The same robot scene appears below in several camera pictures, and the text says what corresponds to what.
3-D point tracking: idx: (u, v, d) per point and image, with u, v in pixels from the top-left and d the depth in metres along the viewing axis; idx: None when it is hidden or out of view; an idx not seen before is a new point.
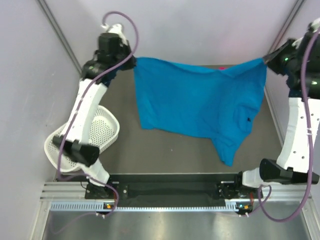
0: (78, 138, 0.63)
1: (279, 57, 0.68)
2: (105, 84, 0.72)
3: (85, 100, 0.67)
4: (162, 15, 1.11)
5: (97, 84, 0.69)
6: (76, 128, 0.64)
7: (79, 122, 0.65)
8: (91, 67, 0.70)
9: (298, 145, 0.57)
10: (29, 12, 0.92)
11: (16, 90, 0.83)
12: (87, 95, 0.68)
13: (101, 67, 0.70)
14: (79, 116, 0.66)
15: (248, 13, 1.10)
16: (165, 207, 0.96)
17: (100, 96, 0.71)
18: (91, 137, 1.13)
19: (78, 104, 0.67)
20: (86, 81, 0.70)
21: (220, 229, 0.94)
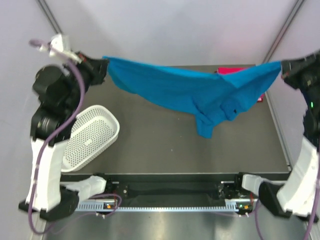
0: (45, 207, 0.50)
1: (304, 72, 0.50)
2: (63, 140, 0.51)
3: (43, 165, 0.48)
4: (162, 15, 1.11)
5: (51, 146, 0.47)
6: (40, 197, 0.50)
7: (42, 193, 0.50)
8: (39, 124, 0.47)
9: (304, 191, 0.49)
10: (29, 12, 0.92)
11: (15, 91, 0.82)
12: (44, 159, 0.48)
13: (54, 119, 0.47)
14: (40, 185, 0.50)
15: (248, 14, 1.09)
16: (165, 207, 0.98)
17: (59, 154, 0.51)
18: (91, 137, 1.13)
19: (35, 172, 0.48)
20: (37, 143, 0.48)
21: (219, 229, 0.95)
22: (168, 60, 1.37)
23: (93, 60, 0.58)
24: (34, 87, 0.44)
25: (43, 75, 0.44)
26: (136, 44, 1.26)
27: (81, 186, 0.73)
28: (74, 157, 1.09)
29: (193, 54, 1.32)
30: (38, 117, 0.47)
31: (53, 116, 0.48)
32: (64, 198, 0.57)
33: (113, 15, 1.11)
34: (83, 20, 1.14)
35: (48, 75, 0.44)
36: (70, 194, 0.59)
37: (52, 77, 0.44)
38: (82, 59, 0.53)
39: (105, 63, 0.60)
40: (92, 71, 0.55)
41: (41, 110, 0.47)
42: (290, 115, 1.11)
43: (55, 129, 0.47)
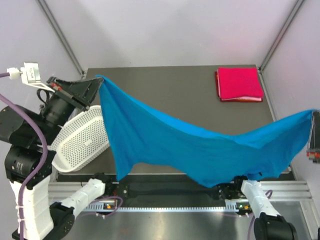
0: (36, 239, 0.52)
1: None
2: (44, 177, 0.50)
3: (25, 205, 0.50)
4: (161, 15, 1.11)
5: (30, 188, 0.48)
6: (30, 230, 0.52)
7: (31, 227, 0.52)
8: (13, 167, 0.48)
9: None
10: (28, 11, 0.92)
11: (15, 90, 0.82)
12: (25, 199, 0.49)
13: (26, 160, 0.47)
14: (27, 222, 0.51)
15: (248, 13, 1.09)
16: (165, 207, 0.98)
17: (41, 190, 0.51)
18: (91, 137, 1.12)
19: (20, 211, 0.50)
20: (16, 185, 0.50)
21: (220, 229, 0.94)
22: (168, 60, 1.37)
23: (77, 83, 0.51)
24: None
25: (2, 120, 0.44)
26: (136, 44, 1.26)
27: (77, 200, 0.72)
28: (74, 156, 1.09)
29: (193, 54, 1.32)
30: (12, 159, 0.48)
31: (27, 156, 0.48)
32: (59, 221, 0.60)
33: (113, 14, 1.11)
34: (82, 19, 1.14)
35: (8, 121, 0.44)
36: (66, 213, 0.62)
37: (14, 124, 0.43)
38: (57, 87, 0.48)
39: (95, 81, 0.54)
40: (74, 97, 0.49)
41: (17, 151, 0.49)
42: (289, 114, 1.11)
43: (30, 168, 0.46)
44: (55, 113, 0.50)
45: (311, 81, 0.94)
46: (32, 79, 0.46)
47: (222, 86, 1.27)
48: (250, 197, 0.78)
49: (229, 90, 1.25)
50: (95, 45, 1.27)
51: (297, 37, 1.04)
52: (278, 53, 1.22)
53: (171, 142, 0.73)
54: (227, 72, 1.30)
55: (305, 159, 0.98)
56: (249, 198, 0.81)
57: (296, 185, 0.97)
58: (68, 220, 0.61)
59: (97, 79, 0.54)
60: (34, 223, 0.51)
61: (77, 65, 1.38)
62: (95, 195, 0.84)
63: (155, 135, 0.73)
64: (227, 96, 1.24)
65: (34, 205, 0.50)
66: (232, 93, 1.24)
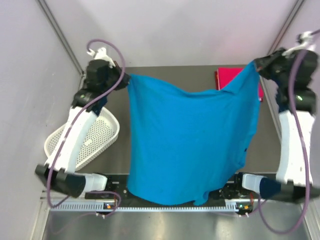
0: (64, 167, 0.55)
1: (271, 64, 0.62)
2: (96, 112, 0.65)
3: (75, 127, 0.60)
4: (161, 15, 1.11)
5: (87, 112, 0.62)
6: (67, 154, 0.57)
7: (66, 152, 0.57)
8: (82, 96, 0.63)
9: (296, 156, 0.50)
10: (29, 12, 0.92)
11: (16, 90, 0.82)
12: (77, 122, 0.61)
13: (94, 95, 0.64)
14: (67, 144, 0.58)
15: (248, 13, 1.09)
16: (165, 207, 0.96)
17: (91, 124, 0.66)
18: (91, 137, 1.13)
19: (67, 131, 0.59)
20: (76, 109, 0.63)
21: (220, 228, 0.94)
22: (168, 60, 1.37)
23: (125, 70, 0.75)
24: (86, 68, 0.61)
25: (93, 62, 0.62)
26: (136, 44, 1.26)
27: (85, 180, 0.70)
28: None
29: (192, 53, 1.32)
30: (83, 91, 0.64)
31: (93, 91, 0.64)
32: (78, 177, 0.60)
33: (113, 15, 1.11)
34: (83, 19, 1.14)
35: (99, 62, 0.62)
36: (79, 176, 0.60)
37: (102, 63, 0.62)
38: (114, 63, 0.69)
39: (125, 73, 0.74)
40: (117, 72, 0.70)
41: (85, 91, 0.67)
42: None
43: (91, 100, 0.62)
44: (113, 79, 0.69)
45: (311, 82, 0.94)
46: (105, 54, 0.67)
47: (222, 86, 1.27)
48: (251, 183, 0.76)
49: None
50: (95, 45, 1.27)
51: (297, 37, 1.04)
52: None
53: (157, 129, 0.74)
54: (227, 72, 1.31)
55: None
56: (251, 188, 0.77)
57: None
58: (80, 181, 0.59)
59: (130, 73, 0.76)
60: (72, 147, 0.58)
61: (78, 65, 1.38)
62: (96, 188, 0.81)
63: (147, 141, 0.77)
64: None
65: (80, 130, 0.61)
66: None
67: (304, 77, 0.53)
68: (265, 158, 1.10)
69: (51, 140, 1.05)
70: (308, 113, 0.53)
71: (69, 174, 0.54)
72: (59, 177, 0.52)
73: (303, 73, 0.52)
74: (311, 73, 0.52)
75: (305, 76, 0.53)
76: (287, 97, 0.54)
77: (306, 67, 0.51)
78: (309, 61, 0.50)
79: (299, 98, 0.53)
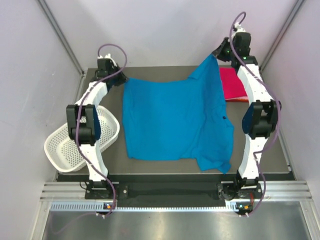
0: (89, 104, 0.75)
1: (223, 50, 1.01)
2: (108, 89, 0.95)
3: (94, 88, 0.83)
4: (161, 15, 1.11)
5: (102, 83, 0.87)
6: (89, 101, 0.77)
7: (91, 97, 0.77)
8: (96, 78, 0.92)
9: (256, 88, 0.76)
10: (29, 12, 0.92)
11: (16, 91, 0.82)
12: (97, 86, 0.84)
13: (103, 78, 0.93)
14: (91, 95, 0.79)
15: (248, 14, 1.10)
16: (165, 208, 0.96)
17: (102, 92, 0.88)
18: None
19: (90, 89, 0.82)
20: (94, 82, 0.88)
21: (220, 228, 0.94)
22: (167, 60, 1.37)
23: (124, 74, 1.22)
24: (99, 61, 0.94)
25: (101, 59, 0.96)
26: (136, 44, 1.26)
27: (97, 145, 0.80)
28: (74, 157, 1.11)
29: (192, 53, 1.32)
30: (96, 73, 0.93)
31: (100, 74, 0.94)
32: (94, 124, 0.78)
33: (113, 15, 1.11)
34: (83, 19, 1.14)
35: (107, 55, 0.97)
36: None
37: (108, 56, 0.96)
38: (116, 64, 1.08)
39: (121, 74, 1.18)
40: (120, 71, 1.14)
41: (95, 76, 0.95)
42: (289, 114, 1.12)
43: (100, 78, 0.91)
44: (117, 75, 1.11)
45: (310, 82, 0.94)
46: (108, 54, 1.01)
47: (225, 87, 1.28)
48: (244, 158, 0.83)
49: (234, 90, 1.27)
50: (95, 44, 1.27)
51: (297, 37, 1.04)
52: (277, 53, 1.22)
53: (159, 105, 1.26)
54: (227, 73, 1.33)
55: (305, 158, 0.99)
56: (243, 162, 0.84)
57: (296, 185, 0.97)
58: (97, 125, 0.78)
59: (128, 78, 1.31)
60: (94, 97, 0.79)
61: (78, 65, 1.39)
62: (100, 170, 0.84)
63: (150, 114, 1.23)
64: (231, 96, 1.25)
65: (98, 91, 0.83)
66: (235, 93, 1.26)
67: (244, 46, 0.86)
68: (265, 158, 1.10)
69: (51, 140, 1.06)
70: (253, 64, 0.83)
71: (95, 107, 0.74)
72: (88, 107, 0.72)
73: (244, 44, 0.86)
74: (247, 42, 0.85)
75: (245, 46, 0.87)
76: (237, 62, 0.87)
77: (243, 39, 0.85)
78: (243, 36, 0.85)
79: (246, 58, 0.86)
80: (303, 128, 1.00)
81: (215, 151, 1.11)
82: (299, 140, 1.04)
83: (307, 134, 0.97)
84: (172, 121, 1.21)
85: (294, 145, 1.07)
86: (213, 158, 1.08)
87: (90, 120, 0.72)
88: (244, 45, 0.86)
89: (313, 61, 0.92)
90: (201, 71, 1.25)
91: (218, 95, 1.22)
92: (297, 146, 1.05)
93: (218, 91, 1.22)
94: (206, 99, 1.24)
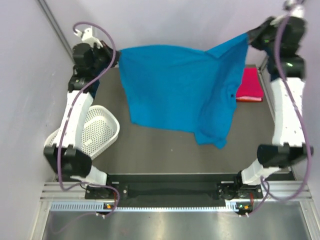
0: (71, 143, 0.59)
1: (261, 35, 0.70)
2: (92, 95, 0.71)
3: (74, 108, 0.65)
4: (161, 15, 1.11)
5: (85, 93, 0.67)
6: (69, 136, 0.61)
7: (71, 130, 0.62)
8: (77, 81, 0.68)
9: (289, 121, 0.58)
10: (29, 12, 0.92)
11: (16, 91, 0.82)
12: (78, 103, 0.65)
13: (86, 79, 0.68)
14: (71, 123, 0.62)
15: (248, 14, 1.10)
16: (165, 207, 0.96)
17: (90, 101, 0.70)
18: (91, 137, 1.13)
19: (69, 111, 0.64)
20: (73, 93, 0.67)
21: (220, 228, 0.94)
22: None
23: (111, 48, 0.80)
24: (73, 55, 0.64)
25: (78, 47, 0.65)
26: (136, 44, 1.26)
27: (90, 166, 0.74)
28: None
29: None
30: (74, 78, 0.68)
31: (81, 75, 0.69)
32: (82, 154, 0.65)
33: (113, 15, 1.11)
34: (83, 19, 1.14)
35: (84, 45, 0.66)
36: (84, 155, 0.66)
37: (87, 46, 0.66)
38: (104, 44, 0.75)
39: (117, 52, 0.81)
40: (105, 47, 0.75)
41: (75, 77, 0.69)
42: None
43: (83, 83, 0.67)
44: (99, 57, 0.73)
45: (311, 82, 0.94)
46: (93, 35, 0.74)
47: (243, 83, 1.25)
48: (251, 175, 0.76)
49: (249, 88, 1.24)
50: None
51: None
52: None
53: (159, 80, 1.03)
54: None
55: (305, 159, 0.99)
56: (250, 177, 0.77)
57: (295, 185, 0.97)
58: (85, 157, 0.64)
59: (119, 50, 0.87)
60: (77, 126, 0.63)
61: None
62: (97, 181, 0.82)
63: (148, 89, 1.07)
64: (247, 92, 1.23)
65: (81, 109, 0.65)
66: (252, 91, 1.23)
67: (291, 43, 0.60)
68: None
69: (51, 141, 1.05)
70: (298, 78, 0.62)
71: (77, 149, 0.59)
72: (68, 150, 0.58)
73: (293, 38, 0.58)
74: (298, 36, 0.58)
75: (293, 43, 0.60)
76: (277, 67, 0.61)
77: (295, 32, 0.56)
78: (295, 26, 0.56)
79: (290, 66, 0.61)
80: None
81: (216, 128, 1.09)
82: None
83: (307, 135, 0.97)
84: (171, 101, 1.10)
85: None
86: (212, 132, 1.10)
87: (72, 163, 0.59)
88: (292, 41, 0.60)
89: (313, 61, 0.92)
90: (227, 49, 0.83)
91: (234, 78, 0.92)
92: None
93: (237, 74, 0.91)
94: (219, 78, 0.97)
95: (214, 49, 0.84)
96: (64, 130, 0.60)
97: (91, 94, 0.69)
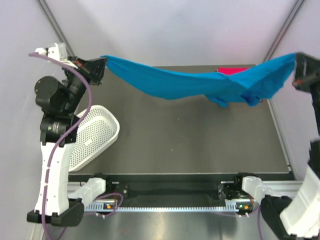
0: (56, 212, 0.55)
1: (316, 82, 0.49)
2: (72, 139, 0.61)
3: (52, 166, 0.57)
4: (162, 15, 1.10)
5: (62, 146, 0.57)
6: (52, 202, 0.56)
7: (52, 196, 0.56)
8: (49, 128, 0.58)
9: (310, 217, 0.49)
10: (29, 12, 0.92)
11: (16, 91, 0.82)
12: (53, 161, 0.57)
13: (62, 122, 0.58)
14: (51, 187, 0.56)
15: (248, 14, 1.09)
16: (165, 207, 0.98)
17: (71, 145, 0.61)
18: (91, 136, 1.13)
19: (46, 174, 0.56)
20: (48, 146, 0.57)
21: (220, 228, 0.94)
22: (167, 59, 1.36)
23: (90, 61, 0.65)
24: (37, 101, 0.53)
25: (40, 89, 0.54)
26: (136, 44, 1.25)
27: (83, 193, 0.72)
28: (74, 157, 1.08)
29: (192, 54, 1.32)
30: (48, 123, 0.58)
31: (56, 118, 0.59)
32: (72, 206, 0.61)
33: (113, 15, 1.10)
34: (83, 19, 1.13)
35: (47, 86, 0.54)
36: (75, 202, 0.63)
37: (50, 88, 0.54)
38: (79, 65, 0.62)
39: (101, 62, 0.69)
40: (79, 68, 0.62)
41: (48, 118, 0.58)
42: (289, 114, 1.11)
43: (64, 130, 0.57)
44: (75, 85, 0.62)
45: None
46: (62, 56, 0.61)
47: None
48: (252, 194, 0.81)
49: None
50: (95, 45, 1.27)
51: (297, 38, 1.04)
52: (278, 53, 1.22)
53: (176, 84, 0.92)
54: (227, 72, 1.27)
55: (305, 159, 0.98)
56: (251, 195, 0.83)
57: (296, 186, 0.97)
58: (79, 207, 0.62)
59: (104, 58, 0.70)
60: (58, 189, 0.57)
61: None
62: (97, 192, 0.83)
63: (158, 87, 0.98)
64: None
65: (60, 167, 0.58)
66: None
67: None
68: None
69: None
70: None
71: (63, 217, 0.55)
72: (53, 221, 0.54)
73: None
74: None
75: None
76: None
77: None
78: None
79: None
80: (303, 129, 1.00)
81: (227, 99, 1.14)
82: (299, 140, 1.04)
83: (308, 136, 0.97)
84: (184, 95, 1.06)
85: (294, 146, 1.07)
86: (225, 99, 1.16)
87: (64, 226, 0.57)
88: None
89: None
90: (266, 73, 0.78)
91: (264, 91, 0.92)
92: (297, 147, 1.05)
93: (267, 91, 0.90)
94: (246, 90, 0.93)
95: (253, 73, 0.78)
96: (45, 198, 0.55)
97: (70, 139, 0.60)
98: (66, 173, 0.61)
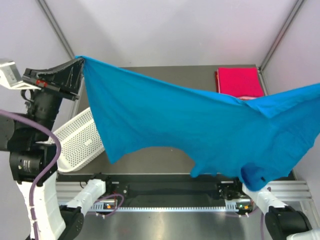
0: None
1: None
2: (51, 173, 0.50)
3: (36, 204, 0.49)
4: (161, 15, 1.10)
5: (40, 185, 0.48)
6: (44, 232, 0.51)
7: (45, 227, 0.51)
8: (20, 167, 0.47)
9: None
10: (28, 12, 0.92)
11: (15, 91, 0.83)
12: (36, 199, 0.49)
13: (32, 157, 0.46)
14: (40, 222, 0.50)
15: (247, 14, 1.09)
16: (166, 207, 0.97)
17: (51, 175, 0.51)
18: (92, 136, 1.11)
19: (31, 212, 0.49)
20: (24, 185, 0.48)
21: (220, 228, 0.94)
22: (167, 59, 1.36)
23: (59, 70, 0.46)
24: None
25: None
26: (136, 43, 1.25)
27: (82, 200, 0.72)
28: (74, 157, 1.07)
29: (192, 53, 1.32)
30: (17, 160, 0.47)
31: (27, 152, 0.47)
32: (69, 221, 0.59)
33: (113, 15, 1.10)
34: (82, 19, 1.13)
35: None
36: (74, 214, 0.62)
37: (5, 129, 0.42)
38: (42, 84, 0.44)
39: (76, 64, 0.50)
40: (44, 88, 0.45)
41: (18, 151, 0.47)
42: None
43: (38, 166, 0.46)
44: (43, 109, 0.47)
45: (310, 82, 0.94)
46: (13, 81, 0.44)
47: (241, 87, 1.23)
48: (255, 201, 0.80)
49: (249, 89, 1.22)
50: (95, 45, 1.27)
51: (296, 37, 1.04)
52: (278, 52, 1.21)
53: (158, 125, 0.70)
54: (227, 72, 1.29)
55: (305, 159, 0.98)
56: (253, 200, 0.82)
57: (296, 185, 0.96)
58: (78, 219, 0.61)
59: (78, 60, 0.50)
60: (49, 221, 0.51)
61: None
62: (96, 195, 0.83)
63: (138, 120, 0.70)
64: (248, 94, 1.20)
65: (45, 202, 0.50)
66: (253, 92, 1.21)
67: None
68: None
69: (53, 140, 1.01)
70: None
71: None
72: None
73: None
74: None
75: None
76: None
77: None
78: None
79: None
80: None
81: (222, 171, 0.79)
82: None
83: None
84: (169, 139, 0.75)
85: None
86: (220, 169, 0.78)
87: None
88: None
89: (313, 61, 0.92)
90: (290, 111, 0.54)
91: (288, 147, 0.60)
92: None
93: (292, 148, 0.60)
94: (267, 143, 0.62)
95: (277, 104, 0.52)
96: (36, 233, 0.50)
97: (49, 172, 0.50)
98: (55, 200, 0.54)
